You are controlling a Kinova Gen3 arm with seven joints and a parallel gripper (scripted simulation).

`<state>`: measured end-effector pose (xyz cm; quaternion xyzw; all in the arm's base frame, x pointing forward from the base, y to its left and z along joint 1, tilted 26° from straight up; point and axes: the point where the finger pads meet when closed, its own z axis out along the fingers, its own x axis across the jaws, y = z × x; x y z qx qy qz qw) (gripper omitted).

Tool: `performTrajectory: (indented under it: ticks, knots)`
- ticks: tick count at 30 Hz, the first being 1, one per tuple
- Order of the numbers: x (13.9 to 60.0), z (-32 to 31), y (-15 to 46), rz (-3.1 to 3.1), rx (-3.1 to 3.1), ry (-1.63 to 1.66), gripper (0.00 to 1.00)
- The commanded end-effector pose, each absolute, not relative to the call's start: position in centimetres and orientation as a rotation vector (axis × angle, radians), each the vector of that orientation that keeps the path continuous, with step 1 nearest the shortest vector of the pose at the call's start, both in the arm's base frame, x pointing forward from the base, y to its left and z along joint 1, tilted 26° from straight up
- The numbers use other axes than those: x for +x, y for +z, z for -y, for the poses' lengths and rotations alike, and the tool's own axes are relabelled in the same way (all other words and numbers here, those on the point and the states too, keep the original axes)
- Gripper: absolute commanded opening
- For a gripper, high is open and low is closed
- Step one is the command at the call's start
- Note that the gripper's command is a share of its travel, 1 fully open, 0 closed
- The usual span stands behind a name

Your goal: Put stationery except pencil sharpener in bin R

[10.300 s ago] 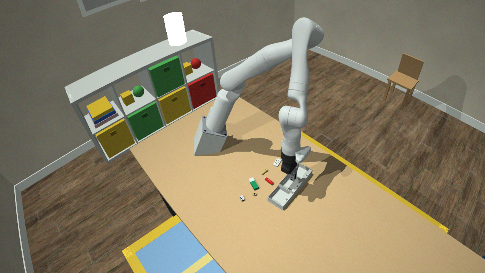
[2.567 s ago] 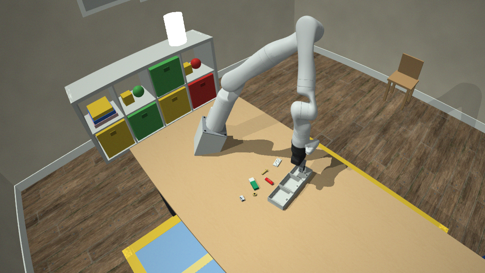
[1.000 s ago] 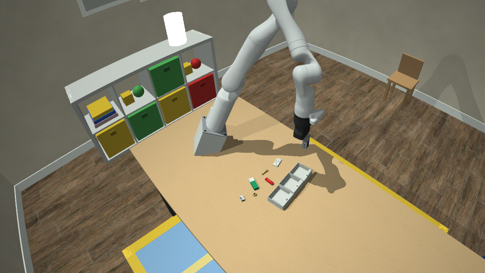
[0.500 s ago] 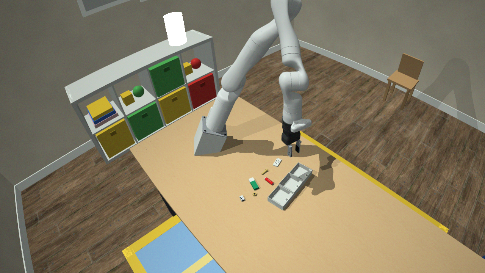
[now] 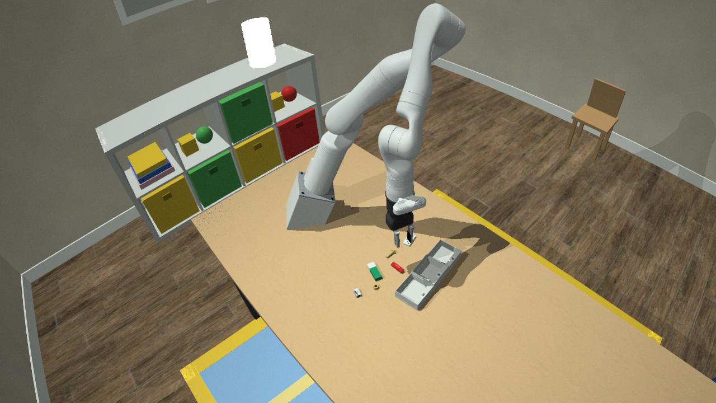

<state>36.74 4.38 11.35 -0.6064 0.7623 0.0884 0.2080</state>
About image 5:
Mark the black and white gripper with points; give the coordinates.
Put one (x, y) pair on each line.
(400, 204)

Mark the green and white eraser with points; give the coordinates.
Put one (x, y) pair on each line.
(374, 271)

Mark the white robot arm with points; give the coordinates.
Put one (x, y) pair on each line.
(398, 146)

